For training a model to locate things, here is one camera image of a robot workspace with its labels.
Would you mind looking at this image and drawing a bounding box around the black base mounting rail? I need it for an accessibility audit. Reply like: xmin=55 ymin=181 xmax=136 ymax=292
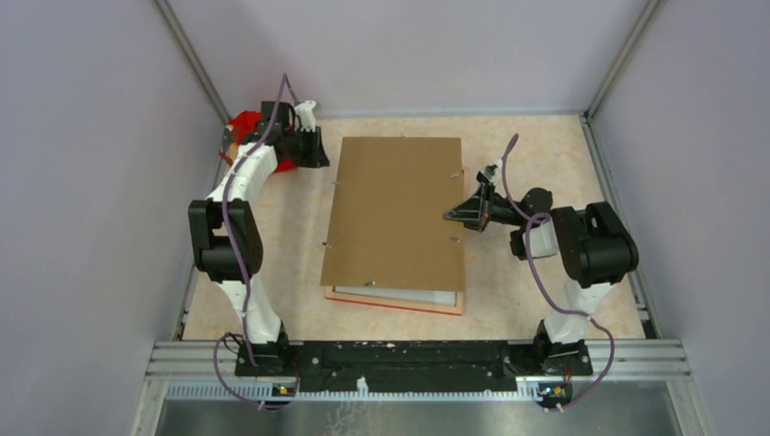
xmin=234 ymin=340 xmax=594 ymax=393

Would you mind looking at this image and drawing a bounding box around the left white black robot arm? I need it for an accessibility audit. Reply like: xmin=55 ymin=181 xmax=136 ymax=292
xmin=188 ymin=100 xmax=330 ymax=376

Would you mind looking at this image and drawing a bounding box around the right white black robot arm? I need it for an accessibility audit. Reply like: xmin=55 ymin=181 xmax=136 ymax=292
xmin=443 ymin=182 xmax=638 ymax=375

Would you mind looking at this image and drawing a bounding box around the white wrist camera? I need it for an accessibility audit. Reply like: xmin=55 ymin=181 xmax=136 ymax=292
xmin=294 ymin=100 xmax=317 ymax=133
xmin=476 ymin=163 xmax=501 ymax=185

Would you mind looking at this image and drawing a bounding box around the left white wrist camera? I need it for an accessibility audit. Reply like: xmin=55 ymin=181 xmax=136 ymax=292
xmin=294 ymin=100 xmax=317 ymax=133

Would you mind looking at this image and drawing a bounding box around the white slotted cable duct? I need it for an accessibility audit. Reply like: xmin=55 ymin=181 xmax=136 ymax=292
xmin=165 ymin=377 xmax=542 ymax=403

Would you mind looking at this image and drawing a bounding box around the red wooden picture frame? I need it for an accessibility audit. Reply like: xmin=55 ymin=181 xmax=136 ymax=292
xmin=321 ymin=157 xmax=466 ymax=315

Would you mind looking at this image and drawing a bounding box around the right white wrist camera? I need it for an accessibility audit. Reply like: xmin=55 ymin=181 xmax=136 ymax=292
xmin=476 ymin=163 xmax=501 ymax=185

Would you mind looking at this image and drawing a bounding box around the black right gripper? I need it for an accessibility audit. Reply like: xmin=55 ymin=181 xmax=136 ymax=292
xmin=443 ymin=182 xmax=527 ymax=233

